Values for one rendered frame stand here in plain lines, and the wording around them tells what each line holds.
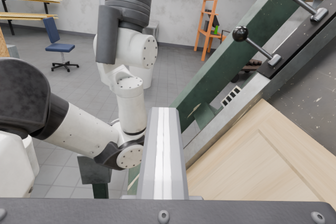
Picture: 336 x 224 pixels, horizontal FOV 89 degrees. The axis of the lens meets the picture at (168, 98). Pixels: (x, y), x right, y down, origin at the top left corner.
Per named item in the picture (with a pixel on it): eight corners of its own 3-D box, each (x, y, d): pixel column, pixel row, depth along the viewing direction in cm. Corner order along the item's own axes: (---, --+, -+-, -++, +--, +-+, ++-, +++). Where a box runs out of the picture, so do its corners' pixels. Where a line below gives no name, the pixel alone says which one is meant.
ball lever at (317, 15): (311, 28, 39) (264, -7, 40) (325, 13, 38) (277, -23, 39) (320, 25, 36) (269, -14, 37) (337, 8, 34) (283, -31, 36)
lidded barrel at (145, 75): (154, 81, 367) (157, 52, 338) (150, 91, 323) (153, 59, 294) (131, 78, 368) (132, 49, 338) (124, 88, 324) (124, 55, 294)
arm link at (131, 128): (152, 98, 39) (155, 155, 49) (137, 80, 46) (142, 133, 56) (104, 111, 34) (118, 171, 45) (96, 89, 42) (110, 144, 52)
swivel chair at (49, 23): (83, 66, 393) (77, 20, 347) (67, 74, 346) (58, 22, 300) (60, 62, 398) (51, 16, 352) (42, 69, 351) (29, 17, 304)
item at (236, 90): (226, 106, 54) (219, 102, 53) (242, 90, 52) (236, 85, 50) (232, 114, 50) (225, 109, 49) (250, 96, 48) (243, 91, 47)
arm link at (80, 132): (122, 182, 46) (35, 158, 31) (111, 149, 56) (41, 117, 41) (152, 152, 46) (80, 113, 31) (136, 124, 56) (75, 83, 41)
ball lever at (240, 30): (269, 69, 43) (228, 36, 44) (282, 57, 42) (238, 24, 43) (274, 70, 40) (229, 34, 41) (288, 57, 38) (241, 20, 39)
